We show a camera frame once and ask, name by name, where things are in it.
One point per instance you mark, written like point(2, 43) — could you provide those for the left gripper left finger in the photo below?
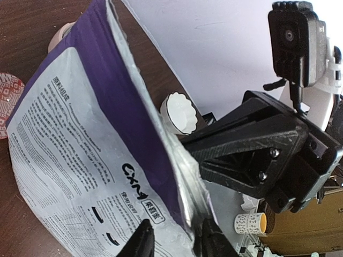
point(141, 243)

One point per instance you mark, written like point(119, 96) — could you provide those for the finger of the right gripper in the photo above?
point(254, 122)
point(247, 161)

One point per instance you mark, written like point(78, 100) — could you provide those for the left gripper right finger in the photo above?
point(210, 241)

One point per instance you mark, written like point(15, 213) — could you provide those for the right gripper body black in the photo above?
point(303, 156)

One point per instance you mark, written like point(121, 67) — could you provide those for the purple pet food bag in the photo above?
point(91, 155)

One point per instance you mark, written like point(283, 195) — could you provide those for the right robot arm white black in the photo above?
point(322, 100)

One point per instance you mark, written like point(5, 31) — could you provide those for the pink double pet feeder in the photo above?
point(59, 35)

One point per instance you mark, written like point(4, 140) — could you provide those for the patterned mug yellow inside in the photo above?
point(254, 224)

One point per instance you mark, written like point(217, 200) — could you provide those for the dark woven basket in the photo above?
point(270, 217)

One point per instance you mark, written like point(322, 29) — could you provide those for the white scalloped ceramic bowl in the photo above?
point(178, 114)

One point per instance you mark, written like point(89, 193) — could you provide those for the red patterned small bowl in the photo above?
point(11, 91)

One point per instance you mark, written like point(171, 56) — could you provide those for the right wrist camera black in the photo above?
point(300, 49)

